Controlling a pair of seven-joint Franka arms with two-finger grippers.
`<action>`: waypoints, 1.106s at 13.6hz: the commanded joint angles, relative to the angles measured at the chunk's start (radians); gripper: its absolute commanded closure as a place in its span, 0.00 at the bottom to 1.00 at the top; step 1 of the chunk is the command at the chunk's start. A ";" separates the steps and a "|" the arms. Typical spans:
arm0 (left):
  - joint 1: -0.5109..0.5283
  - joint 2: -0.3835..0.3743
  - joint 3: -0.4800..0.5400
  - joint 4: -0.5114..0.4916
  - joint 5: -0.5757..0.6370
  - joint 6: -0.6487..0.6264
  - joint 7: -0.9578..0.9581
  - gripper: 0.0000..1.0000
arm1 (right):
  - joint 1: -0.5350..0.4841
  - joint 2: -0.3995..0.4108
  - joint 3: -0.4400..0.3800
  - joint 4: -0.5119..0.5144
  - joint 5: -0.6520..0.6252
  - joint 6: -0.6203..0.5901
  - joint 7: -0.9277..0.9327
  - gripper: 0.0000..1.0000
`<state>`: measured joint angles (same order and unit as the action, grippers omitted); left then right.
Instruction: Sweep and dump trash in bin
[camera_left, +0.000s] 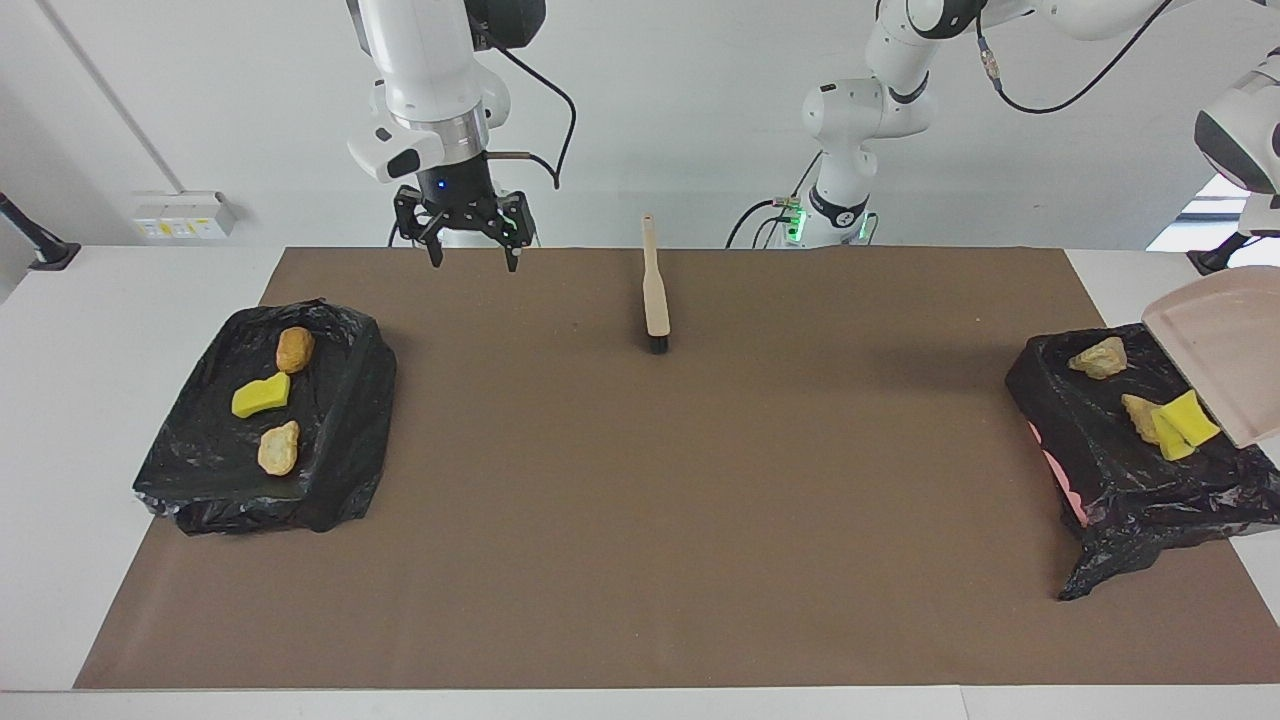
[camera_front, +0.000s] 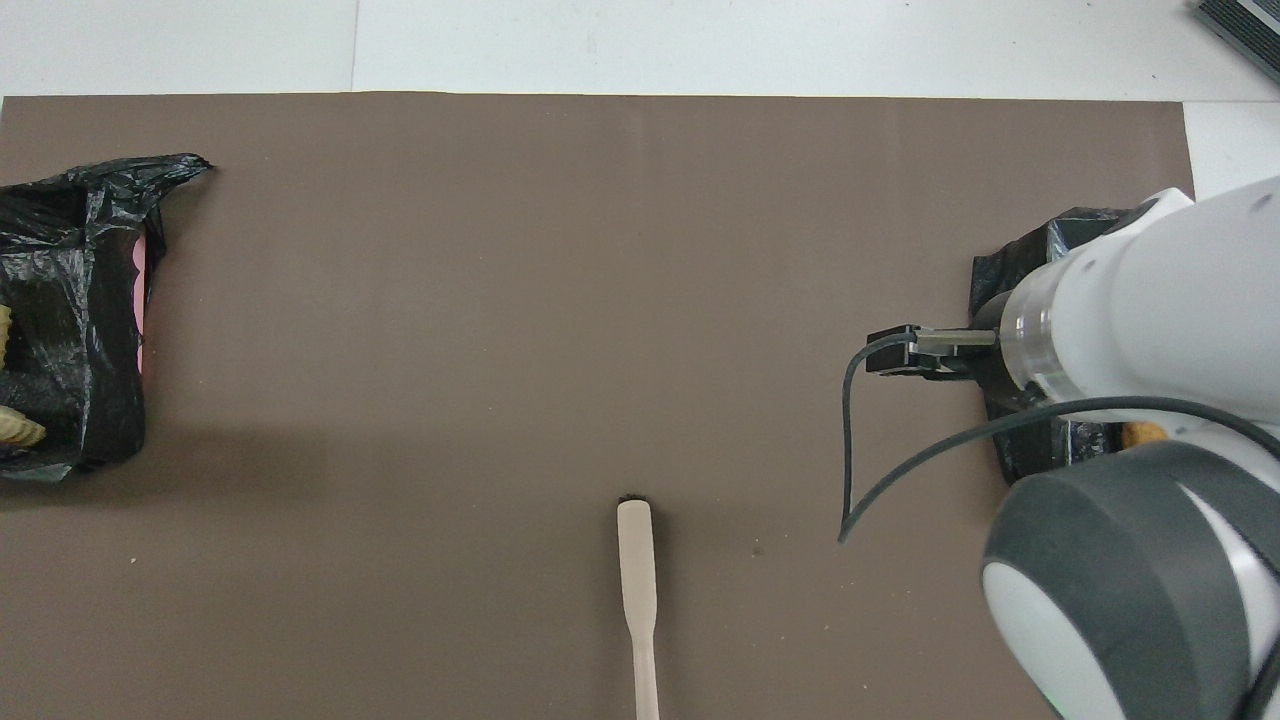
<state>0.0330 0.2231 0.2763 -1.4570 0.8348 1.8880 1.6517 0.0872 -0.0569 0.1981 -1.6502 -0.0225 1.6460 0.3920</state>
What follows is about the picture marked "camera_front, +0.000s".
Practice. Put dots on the pink bin black bag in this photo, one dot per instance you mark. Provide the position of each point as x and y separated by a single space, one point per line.
90 300

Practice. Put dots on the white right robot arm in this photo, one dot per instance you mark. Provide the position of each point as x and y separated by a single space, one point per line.
1150 300

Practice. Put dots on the flat bin black bag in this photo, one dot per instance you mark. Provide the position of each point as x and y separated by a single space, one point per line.
1050 450

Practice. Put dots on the grey ribbed device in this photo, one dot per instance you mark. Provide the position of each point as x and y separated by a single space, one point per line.
1245 25

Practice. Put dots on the brown table mat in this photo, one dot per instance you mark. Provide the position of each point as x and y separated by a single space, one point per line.
450 350

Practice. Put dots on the brown sponge lump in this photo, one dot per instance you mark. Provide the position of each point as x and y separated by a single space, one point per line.
1143 434

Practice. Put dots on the beige sponge chunk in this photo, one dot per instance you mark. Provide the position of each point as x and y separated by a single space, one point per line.
20 430
4 335

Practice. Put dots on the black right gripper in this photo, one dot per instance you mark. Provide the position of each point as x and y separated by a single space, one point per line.
960 365

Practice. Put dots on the beige hand brush black bristles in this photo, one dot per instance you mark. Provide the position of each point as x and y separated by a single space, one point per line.
637 570

